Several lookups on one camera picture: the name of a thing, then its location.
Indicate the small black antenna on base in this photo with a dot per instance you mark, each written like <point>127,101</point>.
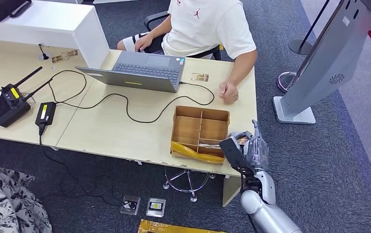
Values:
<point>44,57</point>

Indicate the person's left forearm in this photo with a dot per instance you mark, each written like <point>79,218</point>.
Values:
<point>243,67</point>

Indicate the white counter riser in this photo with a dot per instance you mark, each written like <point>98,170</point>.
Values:
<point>44,22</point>

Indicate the black and white floral cloth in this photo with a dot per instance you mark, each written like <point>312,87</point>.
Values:
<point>5,202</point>

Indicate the black remote controller with antennas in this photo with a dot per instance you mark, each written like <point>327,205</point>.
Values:
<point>7,107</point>

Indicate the black power adapter brick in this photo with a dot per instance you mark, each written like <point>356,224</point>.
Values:
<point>45,114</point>

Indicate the wooden divided box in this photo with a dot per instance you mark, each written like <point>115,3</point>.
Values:
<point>187,128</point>

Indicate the chrome stanchion base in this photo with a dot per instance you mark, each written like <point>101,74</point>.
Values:
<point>283,82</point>

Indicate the black office chair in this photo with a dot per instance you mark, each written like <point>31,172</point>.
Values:
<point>154,17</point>

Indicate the silver floor socket with plug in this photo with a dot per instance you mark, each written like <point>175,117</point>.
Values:
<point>130,205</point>

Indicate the person's right forearm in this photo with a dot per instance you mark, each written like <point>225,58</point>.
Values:
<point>161,29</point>

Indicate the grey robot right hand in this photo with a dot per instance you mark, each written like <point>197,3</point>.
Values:
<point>257,154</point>

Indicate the person's left hand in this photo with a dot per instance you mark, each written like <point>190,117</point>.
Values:
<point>229,93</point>

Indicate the person's right hand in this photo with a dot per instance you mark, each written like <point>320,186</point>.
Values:
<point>143,42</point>

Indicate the black stanchion pole with base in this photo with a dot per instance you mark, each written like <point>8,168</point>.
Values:
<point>297,47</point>

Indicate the yellow floor tape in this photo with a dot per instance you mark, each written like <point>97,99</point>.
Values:
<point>172,227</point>

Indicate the chrome stool base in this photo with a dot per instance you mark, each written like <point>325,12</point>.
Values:
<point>187,173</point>

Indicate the person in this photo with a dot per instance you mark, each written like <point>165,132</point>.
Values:
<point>204,29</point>

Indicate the room key cards stack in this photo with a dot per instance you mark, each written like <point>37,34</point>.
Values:
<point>209,146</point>

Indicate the grey kiosk stand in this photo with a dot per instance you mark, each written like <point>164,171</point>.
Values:
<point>330,54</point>

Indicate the grey laptop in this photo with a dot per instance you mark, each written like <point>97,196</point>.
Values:
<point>140,82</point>

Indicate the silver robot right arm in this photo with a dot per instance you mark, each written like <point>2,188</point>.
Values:
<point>262,209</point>

